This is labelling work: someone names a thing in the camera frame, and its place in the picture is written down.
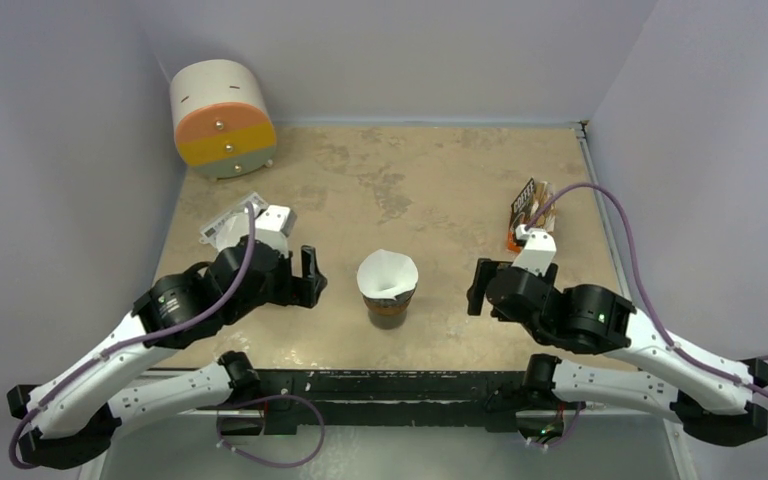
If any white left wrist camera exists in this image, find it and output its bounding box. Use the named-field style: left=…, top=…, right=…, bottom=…
left=255, top=205, right=297, bottom=258

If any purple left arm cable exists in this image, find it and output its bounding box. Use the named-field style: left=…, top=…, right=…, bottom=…
left=8, top=201, right=258, bottom=470

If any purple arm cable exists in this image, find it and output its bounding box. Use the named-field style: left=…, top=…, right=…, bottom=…
left=526, top=182, right=768, bottom=412
left=8, top=201, right=258, bottom=470

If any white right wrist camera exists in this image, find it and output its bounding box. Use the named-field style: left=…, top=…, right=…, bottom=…
left=512, top=225, right=557, bottom=276

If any white round drawer cabinet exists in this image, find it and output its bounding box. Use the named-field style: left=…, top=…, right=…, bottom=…
left=169, top=59, right=277, bottom=180

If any dark wooden dripper ring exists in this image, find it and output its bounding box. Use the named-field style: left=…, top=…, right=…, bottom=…
left=364, top=291, right=415, bottom=314

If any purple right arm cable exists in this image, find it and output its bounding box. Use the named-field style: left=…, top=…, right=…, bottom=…
left=526, top=182, right=768, bottom=412

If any clear plastic filter packet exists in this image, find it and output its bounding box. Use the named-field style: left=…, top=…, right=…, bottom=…
left=199, top=191, right=269, bottom=247

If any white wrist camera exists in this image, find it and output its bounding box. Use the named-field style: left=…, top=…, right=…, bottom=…
left=255, top=205, right=297, bottom=258
left=512, top=225, right=557, bottom=276

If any orange coffee filter box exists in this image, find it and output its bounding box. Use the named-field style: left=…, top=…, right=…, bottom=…
left=506, top=178, right=556, bottom=253

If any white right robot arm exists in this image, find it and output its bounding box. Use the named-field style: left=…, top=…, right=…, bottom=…
left=466, top=258, right=768, bottom=447

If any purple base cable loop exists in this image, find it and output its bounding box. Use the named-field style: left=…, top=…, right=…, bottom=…
left=215, top=394, right=327, bottom=468

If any grey glass carafe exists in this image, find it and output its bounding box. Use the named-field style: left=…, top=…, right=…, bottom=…
left=368, top=310, right=408, bottom=330

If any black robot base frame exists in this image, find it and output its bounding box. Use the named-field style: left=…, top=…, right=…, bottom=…
left=193, top=349, right=591, bottom=439

